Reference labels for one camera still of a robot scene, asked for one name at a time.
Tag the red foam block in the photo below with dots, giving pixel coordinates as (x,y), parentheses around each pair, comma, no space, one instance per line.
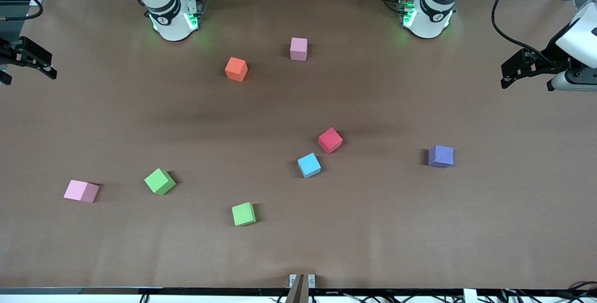
(330,140)

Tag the grey metal bracket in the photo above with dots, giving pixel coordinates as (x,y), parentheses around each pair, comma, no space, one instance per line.
(311,280)

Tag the pink foam block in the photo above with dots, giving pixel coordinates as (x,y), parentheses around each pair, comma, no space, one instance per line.
(298,49)
(81,191)

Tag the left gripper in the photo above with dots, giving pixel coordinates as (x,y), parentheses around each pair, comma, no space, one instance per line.
(553,57)

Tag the green foam block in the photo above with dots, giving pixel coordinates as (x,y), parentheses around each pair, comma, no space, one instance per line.
(244,214)
(160,181)

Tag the white label sticker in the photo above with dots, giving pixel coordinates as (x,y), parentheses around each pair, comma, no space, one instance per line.
(470,296)

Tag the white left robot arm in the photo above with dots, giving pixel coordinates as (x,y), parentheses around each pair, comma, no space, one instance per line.
(431,23)

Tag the blue foam block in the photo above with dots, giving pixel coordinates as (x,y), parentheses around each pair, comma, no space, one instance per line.
(309,165)

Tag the orange foam block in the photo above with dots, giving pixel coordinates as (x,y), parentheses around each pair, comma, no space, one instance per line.
(236,69)

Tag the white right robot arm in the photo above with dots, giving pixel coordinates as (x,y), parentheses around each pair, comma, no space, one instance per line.
(172,28)

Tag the brown camera pole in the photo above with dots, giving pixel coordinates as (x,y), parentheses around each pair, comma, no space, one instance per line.
(298,293)

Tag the brown table cover sheet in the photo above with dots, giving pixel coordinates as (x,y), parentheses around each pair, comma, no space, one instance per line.
(419,223)

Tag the purple foam block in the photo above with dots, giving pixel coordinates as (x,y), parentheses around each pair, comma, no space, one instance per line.
(440,156)

